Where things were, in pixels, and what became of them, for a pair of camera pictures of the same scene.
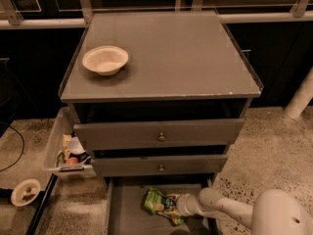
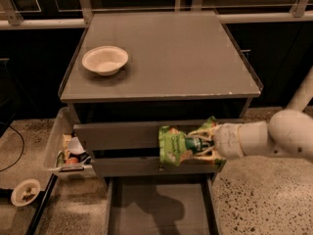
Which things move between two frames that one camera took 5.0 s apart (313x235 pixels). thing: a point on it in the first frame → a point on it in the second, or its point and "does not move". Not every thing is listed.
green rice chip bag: x=154 y=201 → x=172 y=148
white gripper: x=183 y=205 → x=227 y=140
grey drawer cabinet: x=159 y=93 does not move
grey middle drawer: x=159 y=166 does not move
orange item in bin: x=72 y=161 does not move
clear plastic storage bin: x=64 y=156 does not move
